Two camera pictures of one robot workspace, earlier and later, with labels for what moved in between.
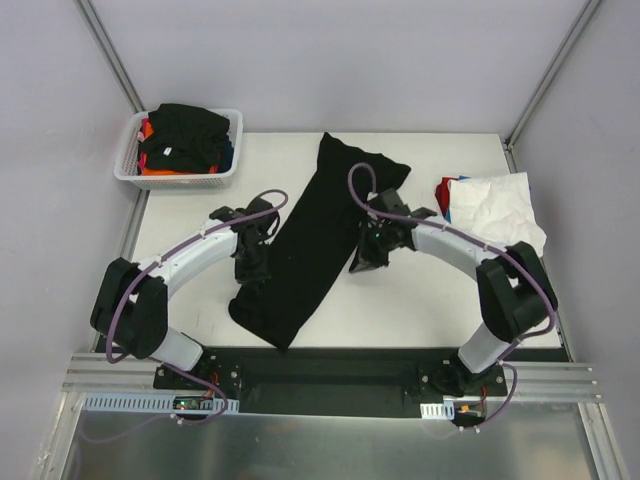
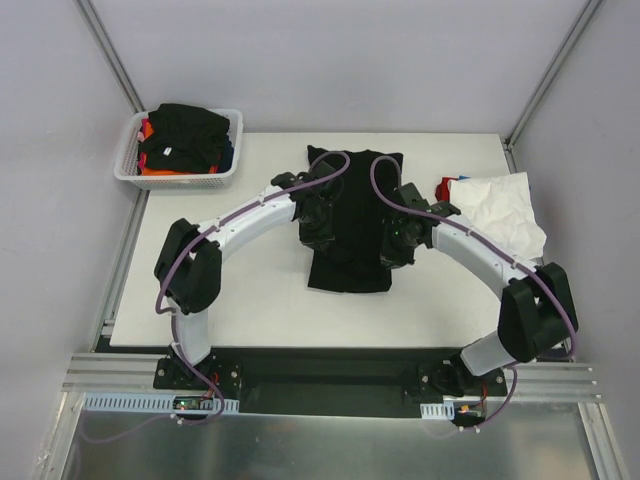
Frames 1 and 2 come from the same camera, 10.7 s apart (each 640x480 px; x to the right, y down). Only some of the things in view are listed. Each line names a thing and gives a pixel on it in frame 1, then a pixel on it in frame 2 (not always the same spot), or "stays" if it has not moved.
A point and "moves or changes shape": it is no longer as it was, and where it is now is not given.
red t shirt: (442, 193) stays
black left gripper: (252, 267) to (316, 232)
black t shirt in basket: (184, 138) stays
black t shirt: (316, 239) moves or changes shape
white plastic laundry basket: (126, 167) stays
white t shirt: (499, 210) stays
